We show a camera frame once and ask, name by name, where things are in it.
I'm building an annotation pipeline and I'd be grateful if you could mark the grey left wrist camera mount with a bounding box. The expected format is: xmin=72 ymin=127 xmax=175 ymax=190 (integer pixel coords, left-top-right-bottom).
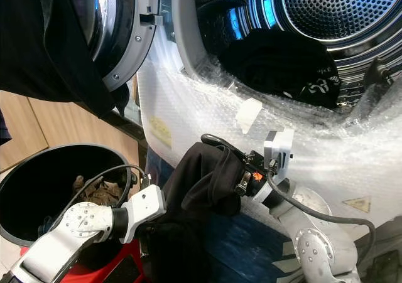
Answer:
xmin=119 ymin=184 xmax=167 ymax=245

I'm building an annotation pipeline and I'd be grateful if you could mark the round grey washer door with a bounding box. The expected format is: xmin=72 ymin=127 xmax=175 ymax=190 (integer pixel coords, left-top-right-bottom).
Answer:
xmin=94 ymin=0 xmax=162 ymax=92

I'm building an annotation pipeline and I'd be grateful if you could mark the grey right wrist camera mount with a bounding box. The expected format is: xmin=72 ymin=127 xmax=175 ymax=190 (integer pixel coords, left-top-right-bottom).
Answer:
xmin=251 ymin=129 xmax=295 ymax=203

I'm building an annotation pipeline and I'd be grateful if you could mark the dark brown garment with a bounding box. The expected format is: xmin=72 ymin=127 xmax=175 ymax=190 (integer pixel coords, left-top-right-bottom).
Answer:
xmin=138 ymin=142 xmax=255 ymax=283

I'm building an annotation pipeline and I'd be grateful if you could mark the large black hanging garment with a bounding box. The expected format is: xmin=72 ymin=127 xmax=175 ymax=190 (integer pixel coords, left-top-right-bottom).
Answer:
xmin=0 ymin=0 xmax=131 ymax=117

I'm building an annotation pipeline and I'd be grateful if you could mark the clear bubble wrap sheet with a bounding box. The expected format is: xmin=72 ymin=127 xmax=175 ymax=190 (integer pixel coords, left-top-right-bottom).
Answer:
xmin=137 ymin=29 xmax=402 ymax=233

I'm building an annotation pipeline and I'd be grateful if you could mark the black drum lifter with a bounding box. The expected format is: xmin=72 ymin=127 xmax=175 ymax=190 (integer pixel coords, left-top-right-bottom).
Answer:
xmin=361 ymin=57 xmax=395 ymax=89
xmin=195 ymin=0 xmax=246 ymax=19

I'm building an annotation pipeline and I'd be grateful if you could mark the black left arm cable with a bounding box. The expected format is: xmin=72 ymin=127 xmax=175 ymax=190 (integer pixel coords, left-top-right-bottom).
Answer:
xmin=66 ymin=164 xmax=145 ymax=233

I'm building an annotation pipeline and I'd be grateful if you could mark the red plastic stool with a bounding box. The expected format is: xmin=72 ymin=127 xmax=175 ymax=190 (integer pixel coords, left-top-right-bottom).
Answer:
xmin=16 ymin=239 xmax=145 ymax=283

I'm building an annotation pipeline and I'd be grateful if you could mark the yellow rectangular sticker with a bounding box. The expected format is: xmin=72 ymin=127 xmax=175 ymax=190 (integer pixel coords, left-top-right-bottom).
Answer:
xmin=149 ymin=115 xmax=173 ymax=149

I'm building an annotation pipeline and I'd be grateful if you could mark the white front-load washing machine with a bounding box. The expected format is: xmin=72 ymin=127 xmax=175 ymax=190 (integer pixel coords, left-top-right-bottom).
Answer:
xmin=137 ymin=0 xmax=402 ymax=283

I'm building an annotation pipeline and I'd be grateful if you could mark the light wooden cabinet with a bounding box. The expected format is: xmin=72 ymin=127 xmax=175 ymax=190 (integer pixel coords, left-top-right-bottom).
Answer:
xmin=0 ymin=88 xmax=145 ymax=171

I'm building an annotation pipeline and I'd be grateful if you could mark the black round laundry bucket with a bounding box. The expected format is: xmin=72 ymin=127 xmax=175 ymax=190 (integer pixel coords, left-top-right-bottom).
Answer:
xmin=0 ymin=144 xmax=146 ymax=249

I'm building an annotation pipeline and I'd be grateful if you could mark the yellow triangle warning sticker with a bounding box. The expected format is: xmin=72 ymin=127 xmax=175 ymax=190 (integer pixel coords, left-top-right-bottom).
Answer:
xmin=342 ymin=196 xmax=371 ymax=213

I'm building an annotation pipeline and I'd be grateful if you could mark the blue denim cloth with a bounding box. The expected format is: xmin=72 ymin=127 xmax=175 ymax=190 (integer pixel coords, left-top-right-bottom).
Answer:
xmin=41 ymin=215 xmax=65 ymax=240

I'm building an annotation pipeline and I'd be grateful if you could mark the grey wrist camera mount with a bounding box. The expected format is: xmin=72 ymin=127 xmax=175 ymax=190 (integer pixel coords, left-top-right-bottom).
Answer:
xmin=119 ymin=184 xmax=167 ymax=245
xmin=251 ymin=129 xmax=295 ymax=203

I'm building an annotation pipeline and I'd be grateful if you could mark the brown crumpled cloth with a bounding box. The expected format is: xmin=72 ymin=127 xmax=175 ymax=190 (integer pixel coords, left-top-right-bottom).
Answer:
xmin=72 ymin=175 xmax=123 ymax=207

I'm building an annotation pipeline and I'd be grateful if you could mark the black ledge strip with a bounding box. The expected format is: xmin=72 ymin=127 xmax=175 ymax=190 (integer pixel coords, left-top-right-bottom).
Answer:
xmin=72 ymin=101 xmax=144 ymax=139

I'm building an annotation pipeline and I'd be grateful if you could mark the black garment with white print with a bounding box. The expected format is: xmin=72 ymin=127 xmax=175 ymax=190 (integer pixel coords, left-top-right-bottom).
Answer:
xmin=219 ymin=29 xmax=342 ymax=110

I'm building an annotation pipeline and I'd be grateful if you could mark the white tape piece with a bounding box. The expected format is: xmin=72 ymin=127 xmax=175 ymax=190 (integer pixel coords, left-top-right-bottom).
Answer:
xmin=236 ymin=98 xmax=263 ymax=135

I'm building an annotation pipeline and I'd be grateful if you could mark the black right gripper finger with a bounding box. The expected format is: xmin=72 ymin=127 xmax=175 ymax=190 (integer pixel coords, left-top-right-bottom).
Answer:
xmin=200 ymin=134 xmax=249 ymax=161

